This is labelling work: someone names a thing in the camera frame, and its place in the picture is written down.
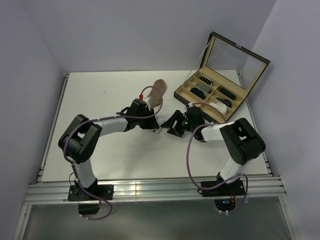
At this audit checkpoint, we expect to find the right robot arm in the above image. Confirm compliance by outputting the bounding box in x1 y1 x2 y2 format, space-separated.
160 105 266 195

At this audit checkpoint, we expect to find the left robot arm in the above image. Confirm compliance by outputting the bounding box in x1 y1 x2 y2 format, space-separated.
58 97 160 200

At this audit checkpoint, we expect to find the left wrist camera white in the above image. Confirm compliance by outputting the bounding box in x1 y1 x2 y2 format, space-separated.
139 94 153 110

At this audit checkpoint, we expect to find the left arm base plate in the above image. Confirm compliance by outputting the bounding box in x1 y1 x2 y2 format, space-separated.
67 184 114 202

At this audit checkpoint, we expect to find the black white striped rolled sock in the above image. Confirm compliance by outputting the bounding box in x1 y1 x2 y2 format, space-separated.
198 76 213 86

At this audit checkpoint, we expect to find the white rolled sock in box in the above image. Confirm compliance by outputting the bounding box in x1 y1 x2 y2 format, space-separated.
209 102 228 115

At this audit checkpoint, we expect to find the black compartment storage box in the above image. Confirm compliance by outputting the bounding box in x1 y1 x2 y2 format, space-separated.
173 31 270 123

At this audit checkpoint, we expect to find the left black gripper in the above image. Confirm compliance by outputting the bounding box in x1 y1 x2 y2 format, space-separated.
136 109 159 130

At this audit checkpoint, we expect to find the aluminium frame rail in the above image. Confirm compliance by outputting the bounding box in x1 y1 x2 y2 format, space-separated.
23 175 287 205

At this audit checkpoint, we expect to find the grey rolled sock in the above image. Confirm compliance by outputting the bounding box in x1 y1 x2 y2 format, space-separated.
195 83 212 93

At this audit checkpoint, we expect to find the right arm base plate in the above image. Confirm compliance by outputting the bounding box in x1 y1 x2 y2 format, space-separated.
197 179 245 197

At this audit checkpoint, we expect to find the dark striped rolled sock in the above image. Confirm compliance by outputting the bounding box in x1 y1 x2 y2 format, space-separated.
216 97 232 108

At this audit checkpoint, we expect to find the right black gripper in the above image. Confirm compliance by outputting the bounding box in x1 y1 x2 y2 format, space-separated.
160 109 195 138

